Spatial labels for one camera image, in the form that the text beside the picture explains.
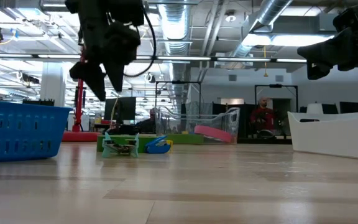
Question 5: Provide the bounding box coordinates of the silver corrugated ventilation duct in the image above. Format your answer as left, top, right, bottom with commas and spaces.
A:
157, 0, 193, 110

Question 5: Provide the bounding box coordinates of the person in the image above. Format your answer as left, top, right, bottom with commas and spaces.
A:
249, 96, 276, 131

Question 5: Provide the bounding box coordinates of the black computer monitor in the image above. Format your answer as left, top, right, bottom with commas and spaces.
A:
104, 96, 137, 121

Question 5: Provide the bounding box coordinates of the clear plastic bin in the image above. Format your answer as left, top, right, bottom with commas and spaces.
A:
153, 105, 241, 144

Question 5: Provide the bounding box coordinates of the white plastic bin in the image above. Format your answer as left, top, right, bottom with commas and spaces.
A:
287, 98, 358, 162

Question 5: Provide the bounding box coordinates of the dark desk monitor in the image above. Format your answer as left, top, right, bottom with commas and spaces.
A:
299, 103, 339, 114
339, 101, 358, 114

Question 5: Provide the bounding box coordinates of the red desk lamp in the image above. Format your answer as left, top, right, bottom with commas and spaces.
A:
61, 46, 101, 143

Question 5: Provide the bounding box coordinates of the white building column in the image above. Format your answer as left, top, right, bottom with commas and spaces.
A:
40, 62, 67, 108

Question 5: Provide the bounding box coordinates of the silver slanted ventilation duct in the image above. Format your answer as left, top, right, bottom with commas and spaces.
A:
230, 0, 294, 58

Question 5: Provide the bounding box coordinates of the blue plastic basket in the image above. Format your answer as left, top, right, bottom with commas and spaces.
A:
0, 100, 73, 163

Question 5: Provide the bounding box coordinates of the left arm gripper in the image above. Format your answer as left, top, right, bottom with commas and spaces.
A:
65, 0, 145, 101

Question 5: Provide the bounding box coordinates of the yellow hanging cord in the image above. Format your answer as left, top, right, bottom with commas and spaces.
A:
262, 45, 269, 78

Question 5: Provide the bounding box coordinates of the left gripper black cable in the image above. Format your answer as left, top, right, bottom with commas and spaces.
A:
122, 9, 157, 78

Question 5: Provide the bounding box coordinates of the white rounded seat back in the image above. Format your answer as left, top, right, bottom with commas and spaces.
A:
306, 103, 324, 114

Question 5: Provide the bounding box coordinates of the black metal gantry frame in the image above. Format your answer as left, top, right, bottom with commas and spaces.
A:
254, 83, 299, 105
155, 80, 202, 108

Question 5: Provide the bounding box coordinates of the black ridged box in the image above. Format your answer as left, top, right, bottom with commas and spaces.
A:
22, 99, 55, 108

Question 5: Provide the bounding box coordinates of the large green tape roll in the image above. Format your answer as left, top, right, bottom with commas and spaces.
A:
97, 134, 160, 154

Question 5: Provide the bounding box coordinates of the blue mini stapler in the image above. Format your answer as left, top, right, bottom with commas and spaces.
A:
145, 134, 171, 154

